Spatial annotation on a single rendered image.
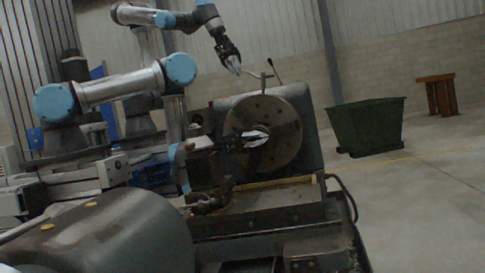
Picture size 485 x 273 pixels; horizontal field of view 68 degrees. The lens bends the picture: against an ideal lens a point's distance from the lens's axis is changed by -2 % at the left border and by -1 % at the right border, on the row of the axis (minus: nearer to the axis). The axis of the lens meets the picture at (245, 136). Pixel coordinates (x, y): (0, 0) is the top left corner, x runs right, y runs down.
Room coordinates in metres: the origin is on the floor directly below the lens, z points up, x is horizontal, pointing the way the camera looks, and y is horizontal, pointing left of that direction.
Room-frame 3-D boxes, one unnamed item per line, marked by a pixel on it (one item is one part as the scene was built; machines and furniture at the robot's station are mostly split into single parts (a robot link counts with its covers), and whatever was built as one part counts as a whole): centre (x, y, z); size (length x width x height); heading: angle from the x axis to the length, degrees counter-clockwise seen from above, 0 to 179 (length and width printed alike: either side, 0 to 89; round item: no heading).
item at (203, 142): (0.90, 0.12, 1.13); 0.08 x 0.08 x 0.03
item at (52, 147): (1.29, 0.63, 1.21); 0.15 x 0.15 x 0.10
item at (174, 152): (1.32, 0.23, 1.08); 0.11 x 0.08 x 0.09; 79
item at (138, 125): (1.77, 0.49, 1.21); 0.15 x 0.15 x 0.10
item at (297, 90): (1.89, -0.14, 1.06); 0.59 x 0.48 x 0.39; 169
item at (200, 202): (0.93, 0.11, 0.99); 0.20 x 0.10 x 0.05; 169
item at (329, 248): (0.84, 0.05, 0.90); 0.47 x 0.30 x 0.06; 79
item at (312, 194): (0.89, 0.06, 0.95); 0.43 x 0.17 x 0.05; 79
